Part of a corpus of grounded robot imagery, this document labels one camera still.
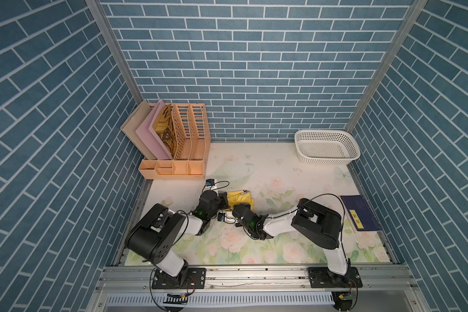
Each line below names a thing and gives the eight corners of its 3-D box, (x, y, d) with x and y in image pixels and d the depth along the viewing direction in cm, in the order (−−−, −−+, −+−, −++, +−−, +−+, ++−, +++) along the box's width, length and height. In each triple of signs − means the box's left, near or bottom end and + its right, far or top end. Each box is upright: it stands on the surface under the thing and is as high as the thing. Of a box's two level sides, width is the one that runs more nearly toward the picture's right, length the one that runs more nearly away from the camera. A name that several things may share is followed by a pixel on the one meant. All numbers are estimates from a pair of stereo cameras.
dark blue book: (356, 232, 88) (359, 230, 86) (340, 198, 99) (342, 195, 97) (378, 230, 89) (381, 228, 87) (360, 196, 100) (362, 194, 98)
